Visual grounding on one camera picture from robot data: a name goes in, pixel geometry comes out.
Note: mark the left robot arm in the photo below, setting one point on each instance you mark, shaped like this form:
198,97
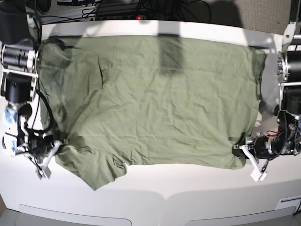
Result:
288,110

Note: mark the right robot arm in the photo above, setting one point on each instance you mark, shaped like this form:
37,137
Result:
20,36

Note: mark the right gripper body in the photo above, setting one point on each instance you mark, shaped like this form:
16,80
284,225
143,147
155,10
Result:
32,143

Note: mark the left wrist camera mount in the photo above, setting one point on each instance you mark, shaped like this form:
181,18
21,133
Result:
259,172

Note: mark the green T-shirt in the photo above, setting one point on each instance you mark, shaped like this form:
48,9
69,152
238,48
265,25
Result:
144,100

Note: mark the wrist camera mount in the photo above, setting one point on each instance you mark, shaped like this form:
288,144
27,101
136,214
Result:
259,172
44,164

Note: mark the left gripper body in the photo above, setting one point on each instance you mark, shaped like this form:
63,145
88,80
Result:
264,147

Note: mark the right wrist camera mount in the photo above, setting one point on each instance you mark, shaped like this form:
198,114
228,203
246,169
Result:
44,164

